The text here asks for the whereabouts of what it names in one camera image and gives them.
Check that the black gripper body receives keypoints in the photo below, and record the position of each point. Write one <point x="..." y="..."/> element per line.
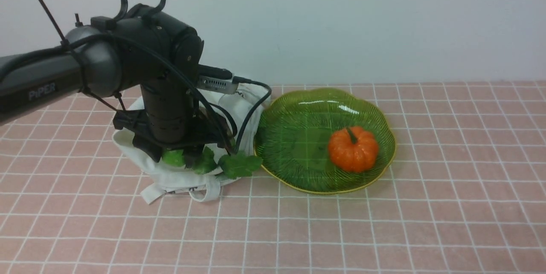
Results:
<point x="190" y="136"/>

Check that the green toy cucumber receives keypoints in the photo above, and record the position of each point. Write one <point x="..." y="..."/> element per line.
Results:
<point x="174" y="158"/>

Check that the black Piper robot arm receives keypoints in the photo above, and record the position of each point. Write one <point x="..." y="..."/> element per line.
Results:
<point x="147" y="48"/>

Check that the white cloth tote bag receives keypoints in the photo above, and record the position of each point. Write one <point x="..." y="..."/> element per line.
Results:
<point x="245" y="106"/>

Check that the green leaf-shaped glass plate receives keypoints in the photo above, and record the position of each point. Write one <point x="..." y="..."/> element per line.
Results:
<point x="293" y="135"/>

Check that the orange toy pumpkin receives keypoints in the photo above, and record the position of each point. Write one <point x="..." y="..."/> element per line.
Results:
<point x="353" y="149"/>

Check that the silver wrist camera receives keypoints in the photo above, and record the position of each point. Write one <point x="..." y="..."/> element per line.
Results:
<point x="216" y="79"/>

